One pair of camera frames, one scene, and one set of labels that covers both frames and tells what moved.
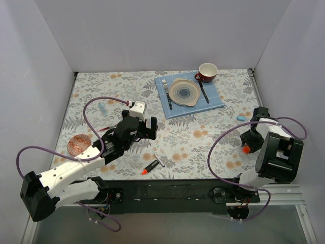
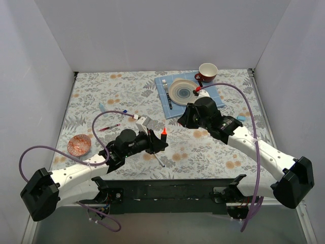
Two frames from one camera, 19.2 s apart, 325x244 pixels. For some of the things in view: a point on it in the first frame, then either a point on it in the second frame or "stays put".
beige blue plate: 184,92 stays put
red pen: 106,128 stays put
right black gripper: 247,140 -> 190,116
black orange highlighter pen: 150,167 -> 164,135
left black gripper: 148,127 -> 151,142
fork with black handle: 165,85 stays put
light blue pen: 105,114 stays put
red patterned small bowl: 77,143 stays put
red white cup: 207,72 stays put
